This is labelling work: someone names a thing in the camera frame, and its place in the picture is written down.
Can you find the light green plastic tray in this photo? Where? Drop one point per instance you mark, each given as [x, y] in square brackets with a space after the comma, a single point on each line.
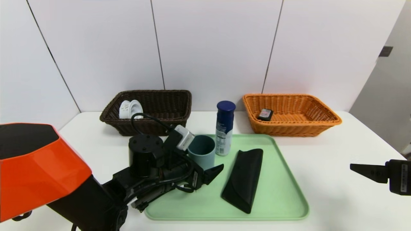
[273, 199]

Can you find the orange wicker basket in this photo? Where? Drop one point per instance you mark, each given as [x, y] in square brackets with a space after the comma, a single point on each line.
[289, 130]

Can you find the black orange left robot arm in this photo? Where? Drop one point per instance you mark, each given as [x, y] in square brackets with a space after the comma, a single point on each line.
[32, 166]

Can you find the small black red tin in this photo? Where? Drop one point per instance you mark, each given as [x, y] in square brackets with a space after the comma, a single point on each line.
[265, 114]

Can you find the blue capped spray can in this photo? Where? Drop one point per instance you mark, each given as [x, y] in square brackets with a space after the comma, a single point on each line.
[223, 128]

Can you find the black glasses case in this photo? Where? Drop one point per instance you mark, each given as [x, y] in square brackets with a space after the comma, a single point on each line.
[242, 183]

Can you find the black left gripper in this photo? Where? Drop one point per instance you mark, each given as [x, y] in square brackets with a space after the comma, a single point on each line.
[196, 180]

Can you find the blue-grey plastic cup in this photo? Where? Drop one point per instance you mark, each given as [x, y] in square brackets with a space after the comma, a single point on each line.
[205, 154]

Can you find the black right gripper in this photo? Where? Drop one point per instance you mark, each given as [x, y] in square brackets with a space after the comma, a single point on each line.
[399, 176]

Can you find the dark grey wall plate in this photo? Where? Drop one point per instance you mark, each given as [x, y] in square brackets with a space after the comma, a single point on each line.
[385, 51]

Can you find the dark brown wicker basket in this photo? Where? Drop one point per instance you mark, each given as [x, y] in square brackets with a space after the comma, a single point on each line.
[160, 106]

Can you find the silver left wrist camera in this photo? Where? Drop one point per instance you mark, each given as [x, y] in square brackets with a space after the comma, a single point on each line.
[185, 138]

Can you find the white plastic round container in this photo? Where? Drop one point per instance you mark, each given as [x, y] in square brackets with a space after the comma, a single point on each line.
[130, 109]

